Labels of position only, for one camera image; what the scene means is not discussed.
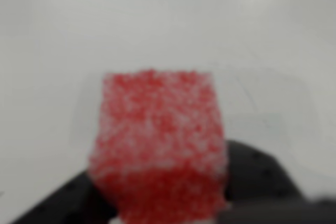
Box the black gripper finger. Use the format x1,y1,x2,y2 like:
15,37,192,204
224,140,307,207
12,170,117,224

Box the red foam cube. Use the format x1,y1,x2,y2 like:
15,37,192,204
87,68,229,222

